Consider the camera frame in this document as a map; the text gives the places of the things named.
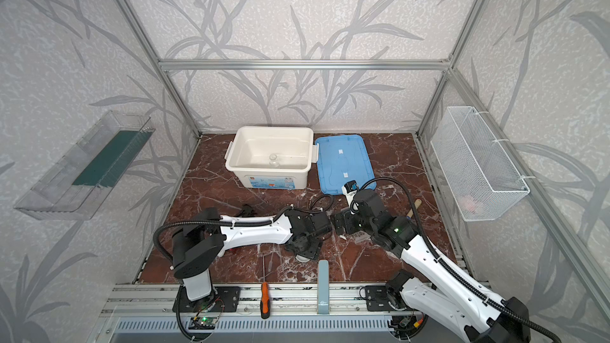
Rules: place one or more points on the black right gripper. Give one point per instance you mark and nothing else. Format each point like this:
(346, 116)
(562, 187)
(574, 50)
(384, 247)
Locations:
(343, 221)

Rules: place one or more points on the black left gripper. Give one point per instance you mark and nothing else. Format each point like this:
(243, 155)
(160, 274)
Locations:
(322, 224)

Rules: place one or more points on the blue plastic bin lid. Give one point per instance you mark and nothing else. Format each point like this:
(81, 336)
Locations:
(342, 159)

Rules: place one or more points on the clear glass flask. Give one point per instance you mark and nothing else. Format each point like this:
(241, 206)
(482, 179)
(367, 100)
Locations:
(274, 161)

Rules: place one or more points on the white plastic storage bin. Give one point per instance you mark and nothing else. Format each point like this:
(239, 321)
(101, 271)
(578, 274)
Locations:
(248, 157)

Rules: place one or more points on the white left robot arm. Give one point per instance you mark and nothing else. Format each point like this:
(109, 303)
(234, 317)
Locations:
(192, 246)

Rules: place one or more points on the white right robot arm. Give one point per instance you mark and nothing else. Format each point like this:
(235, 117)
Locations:
(453, 298)

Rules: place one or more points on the light blue rectangular block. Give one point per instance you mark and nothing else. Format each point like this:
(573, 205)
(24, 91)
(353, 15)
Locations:
(323, 288)

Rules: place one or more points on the red black clamp tool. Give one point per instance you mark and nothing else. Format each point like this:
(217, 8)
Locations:
(247, 212)

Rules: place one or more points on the green circuit board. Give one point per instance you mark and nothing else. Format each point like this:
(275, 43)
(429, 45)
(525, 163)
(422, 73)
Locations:
(202, 323)

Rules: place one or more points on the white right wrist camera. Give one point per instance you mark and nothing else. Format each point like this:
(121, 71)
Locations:
(349, 190)

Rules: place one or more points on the orange handled screwdriver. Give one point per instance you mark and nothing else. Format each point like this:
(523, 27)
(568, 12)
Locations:
(265, 303)

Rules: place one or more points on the white wire mesh basket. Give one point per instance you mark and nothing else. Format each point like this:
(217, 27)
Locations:
(483, 180)

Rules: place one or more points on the clear wall shelf green mat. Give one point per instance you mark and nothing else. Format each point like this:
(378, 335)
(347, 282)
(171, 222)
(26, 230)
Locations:
(79, 183)

